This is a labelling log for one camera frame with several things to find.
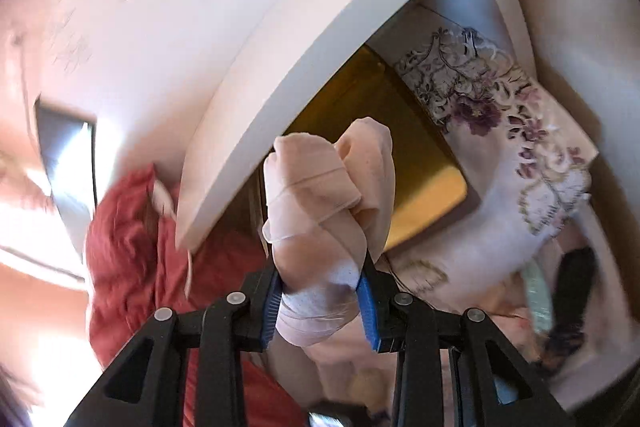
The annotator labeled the mint green cloth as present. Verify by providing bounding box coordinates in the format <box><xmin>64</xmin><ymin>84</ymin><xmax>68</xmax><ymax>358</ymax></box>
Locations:
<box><xmin>522</xmin><ymin>257</ymin><xmax>553</xmax><ymax>333</ymax></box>

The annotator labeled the red cloth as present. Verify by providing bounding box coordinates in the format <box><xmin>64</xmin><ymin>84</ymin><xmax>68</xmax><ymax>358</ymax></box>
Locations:
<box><xmin>82</xmin><ymin>164</ymin><xmax>311</xmax><ymax>427</ymax></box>

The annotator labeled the beige stockings bundle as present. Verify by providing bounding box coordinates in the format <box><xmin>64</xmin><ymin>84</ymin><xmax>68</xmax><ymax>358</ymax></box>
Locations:
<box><xmin>261</xmin><ymin>117</ymin><xmax>397</xmax><ymax>348</ymax></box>

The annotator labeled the brown cardboard box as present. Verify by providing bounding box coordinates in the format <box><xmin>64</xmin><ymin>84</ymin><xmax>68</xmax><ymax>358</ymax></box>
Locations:
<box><xmin>280</xmin><ymin>44</ymin><xmax>481</xmax><ymax>253</ymax></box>

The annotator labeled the white cloth tag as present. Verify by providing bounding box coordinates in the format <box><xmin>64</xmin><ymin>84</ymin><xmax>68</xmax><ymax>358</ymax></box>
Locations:
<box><xmin>150</xmin><ymin>179</ymin><xmax>196</xmax><ymax>303</ymax></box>

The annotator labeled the peach stockings bundle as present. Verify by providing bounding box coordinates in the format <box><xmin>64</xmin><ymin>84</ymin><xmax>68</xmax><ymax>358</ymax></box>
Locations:
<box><xmin>347</xmin><ymin>367</ymin><xmax>391</xmax><ymax>413</ymax></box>

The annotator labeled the black cloth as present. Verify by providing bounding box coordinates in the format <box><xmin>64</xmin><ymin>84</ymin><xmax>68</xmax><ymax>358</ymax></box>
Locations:
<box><xmin>537</xmin><ymin>247</ymin><xmax>601</xmax><ymax>373</ymax></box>

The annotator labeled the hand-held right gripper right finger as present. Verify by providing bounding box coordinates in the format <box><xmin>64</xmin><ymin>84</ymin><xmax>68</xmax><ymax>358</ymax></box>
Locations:
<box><xmin>356</xmin><ymin>252</ymin><xmax>566</xmax><ymax>427</ymax></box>

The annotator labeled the floral pink quilt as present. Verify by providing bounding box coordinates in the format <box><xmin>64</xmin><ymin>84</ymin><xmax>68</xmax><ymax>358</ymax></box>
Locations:
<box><xmin>380</xmin><ymin>26</ymin><xmax>601</xmax><ymax>358</ymax></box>

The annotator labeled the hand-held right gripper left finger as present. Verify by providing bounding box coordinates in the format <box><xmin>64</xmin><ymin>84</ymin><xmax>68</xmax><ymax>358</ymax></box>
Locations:
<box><xmin>62</xmin><ymin>257</ymin><xmax>281</xmax><ymax>427</ymax></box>

